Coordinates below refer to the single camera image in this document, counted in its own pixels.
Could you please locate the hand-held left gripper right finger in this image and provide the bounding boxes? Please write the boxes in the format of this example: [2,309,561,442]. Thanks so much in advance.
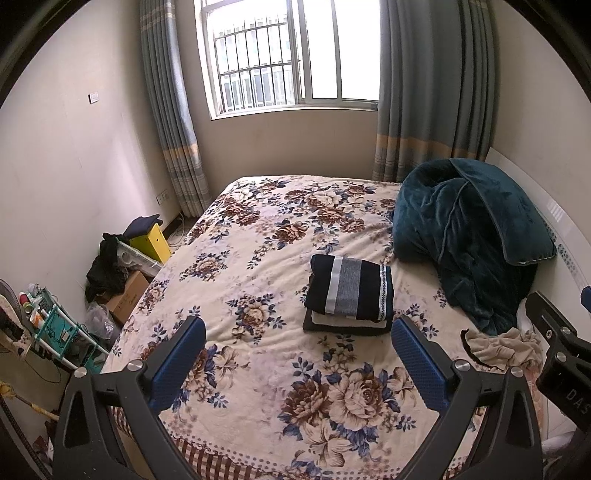
[392,316,543,480]

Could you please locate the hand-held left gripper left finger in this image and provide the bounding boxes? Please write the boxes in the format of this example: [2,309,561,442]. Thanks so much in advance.
[52,316,208,480]

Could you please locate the dark striped knit shirt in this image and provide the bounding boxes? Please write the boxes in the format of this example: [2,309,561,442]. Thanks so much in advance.
[304,254,396,323]

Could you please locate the beige crumpled cloth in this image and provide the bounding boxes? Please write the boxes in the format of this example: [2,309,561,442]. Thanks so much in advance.
[462,327,548,373]

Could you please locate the dark folded garment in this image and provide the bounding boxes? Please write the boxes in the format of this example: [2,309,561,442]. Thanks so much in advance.
[302,309,393,338]

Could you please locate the cardboard box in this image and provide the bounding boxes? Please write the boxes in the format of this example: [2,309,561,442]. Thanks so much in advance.
[105,270,151,326]

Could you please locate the clear plastic bag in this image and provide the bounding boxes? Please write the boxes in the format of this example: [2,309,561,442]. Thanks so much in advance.
[84,302,122,347]

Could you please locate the white folded garment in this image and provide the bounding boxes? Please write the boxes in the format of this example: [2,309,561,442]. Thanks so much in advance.
[310,310,389,330]

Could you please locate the white headboard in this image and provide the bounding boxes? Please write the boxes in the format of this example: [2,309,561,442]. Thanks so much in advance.
[485,147,591,296]

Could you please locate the white plastic storage bin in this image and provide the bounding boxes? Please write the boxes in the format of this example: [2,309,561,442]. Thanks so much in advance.
[115,240,162,278]

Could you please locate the black clothing pile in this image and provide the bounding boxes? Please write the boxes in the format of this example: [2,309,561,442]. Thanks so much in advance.
[86,233,134,304]

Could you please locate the floral printed blanket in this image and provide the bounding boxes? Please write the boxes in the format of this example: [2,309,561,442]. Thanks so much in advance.
[99,174,555,480]

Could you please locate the yellow box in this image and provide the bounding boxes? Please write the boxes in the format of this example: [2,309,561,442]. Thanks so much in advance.
[129,224,172,265]

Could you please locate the teal storage rack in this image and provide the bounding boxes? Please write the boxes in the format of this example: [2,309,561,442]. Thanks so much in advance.
[18,286,112,374]

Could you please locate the teal plush quilt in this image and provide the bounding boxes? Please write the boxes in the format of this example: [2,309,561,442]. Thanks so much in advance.
[392,158,558,337]

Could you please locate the dark blue cloth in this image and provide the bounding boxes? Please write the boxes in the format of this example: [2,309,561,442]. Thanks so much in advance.
[124,215,164,237]

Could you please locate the yellow broom stick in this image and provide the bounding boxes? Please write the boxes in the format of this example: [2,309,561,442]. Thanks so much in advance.
[0,381,61,421]

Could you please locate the white standing fan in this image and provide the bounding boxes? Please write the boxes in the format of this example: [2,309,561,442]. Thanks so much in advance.
[0,277,28,352]

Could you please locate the grey-blue curtain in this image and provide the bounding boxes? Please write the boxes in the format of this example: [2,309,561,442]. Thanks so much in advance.
[372,0,502,184]
[139,0,213,217]

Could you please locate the barred window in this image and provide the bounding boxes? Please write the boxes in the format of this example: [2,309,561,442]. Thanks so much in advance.
[194,0,384,121]

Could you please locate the white floor cables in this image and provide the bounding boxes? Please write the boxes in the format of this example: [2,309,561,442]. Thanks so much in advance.
[167,217,192,245]

